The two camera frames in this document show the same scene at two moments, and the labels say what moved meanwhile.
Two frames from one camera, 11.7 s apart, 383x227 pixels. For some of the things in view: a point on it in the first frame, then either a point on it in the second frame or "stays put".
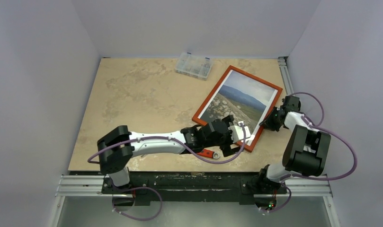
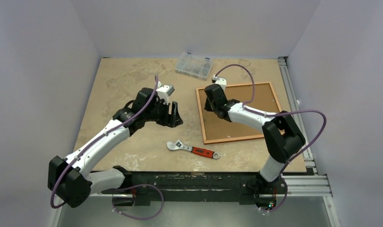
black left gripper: x=226 y=149 to x=175 y=119
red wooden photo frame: x=250 y=144 to x=215 y=129
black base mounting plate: x=230 y=186 stays put
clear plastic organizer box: x=194 y=65 stays put
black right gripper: x=269 y=122 to x=216 y=110
